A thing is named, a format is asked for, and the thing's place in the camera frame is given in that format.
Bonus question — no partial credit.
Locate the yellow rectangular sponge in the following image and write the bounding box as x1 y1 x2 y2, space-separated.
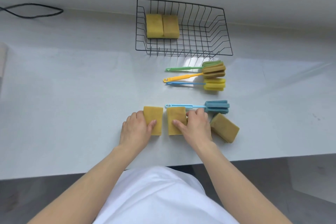
146 13 164 39
210 113 240 144
143 106 164 136
162 15 180 39
167 107 187 136

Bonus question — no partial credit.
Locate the white shirt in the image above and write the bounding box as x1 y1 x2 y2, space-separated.
93 166 240 224

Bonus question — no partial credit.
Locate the person's left forearm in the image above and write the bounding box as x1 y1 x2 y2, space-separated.
27 145 143 224

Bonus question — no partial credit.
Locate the black cable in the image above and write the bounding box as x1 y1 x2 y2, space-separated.
0 3 64 19

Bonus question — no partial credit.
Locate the blue handle yellow sponge brush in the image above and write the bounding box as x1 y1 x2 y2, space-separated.
166 78 226 92

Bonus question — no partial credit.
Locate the person's right hand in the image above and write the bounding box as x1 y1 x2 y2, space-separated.
172 108 213 151

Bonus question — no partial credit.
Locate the green handle green sponge brush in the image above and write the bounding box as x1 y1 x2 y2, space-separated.
165 61 224 72

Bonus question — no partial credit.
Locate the person's right forearm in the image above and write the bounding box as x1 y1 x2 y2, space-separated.
195 141 292 224

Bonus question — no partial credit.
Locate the yellow handle brown sponge brush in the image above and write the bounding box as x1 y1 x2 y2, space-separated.
163 65 226 83

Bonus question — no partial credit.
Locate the person's left hand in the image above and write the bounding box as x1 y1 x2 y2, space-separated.
119 111 157 151

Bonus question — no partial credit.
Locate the black wire basket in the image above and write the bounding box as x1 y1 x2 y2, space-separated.
135 0 234 58

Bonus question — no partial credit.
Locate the light blue sponge brush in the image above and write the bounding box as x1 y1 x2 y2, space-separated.
164 100 230 115

